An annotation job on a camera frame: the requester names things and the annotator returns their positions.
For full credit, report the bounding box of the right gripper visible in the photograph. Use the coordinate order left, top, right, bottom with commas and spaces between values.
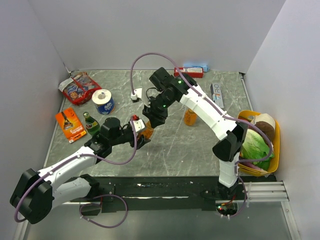
142, 93, 175, 129

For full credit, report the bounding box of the orange juice bottle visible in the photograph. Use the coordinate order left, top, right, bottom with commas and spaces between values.
184, 108, 197, 126
140, 121, 154, 139

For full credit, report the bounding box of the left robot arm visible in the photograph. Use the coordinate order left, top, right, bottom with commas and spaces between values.
9, 115, 147, 224

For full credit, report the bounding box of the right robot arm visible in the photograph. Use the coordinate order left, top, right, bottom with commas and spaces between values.
142, 67, 248, 200

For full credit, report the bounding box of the green glass bottle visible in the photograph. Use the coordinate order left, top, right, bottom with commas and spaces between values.
83, 111, 101, 136

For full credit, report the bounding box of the blue toilet paper roll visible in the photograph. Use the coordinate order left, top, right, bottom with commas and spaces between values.
91, 89, 115, 115

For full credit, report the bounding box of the red rectangular box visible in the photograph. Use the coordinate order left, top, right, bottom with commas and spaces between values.
173, 67, 204, 78

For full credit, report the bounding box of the grey toothpaste box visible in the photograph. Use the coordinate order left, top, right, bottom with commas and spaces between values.
210, 83, 224, 109

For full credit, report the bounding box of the orange razor package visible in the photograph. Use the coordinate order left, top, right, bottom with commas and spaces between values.
55, 107, 87, 144

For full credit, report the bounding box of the blue packet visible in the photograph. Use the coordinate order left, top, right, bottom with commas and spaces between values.
183, 63, 210, 73

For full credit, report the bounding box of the red snack bag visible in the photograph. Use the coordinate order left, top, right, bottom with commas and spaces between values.
58, 72, 101, 106

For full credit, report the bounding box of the green toy cabbage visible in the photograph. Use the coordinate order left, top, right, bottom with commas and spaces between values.
240, 129, 274, 172

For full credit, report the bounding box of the yellow basket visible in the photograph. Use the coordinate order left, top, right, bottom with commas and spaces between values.
238, 110, 280, 177

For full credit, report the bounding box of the brown white plush toy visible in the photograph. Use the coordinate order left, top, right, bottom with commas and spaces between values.
250, 113, 276, 141

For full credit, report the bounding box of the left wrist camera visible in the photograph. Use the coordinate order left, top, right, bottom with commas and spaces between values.
129, 115, 147, 134

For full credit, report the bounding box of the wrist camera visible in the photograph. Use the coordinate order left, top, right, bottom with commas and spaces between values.
130, 88, 143, 103
129, 115, 147, 134

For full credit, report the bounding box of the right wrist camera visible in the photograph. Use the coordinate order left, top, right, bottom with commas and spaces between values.
130, 88, 143, 103

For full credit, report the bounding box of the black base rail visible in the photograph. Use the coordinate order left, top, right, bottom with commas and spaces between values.
68, 176, 277, 213

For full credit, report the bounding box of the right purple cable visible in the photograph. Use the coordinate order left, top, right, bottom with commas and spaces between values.
130, 52, 275, 220

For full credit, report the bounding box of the purple cable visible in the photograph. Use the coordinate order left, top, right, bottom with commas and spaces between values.
13, 119, 138, 229
130, 52, 275, 220

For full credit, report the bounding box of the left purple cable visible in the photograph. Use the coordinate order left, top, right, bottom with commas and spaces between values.
13, 119, 138, 229

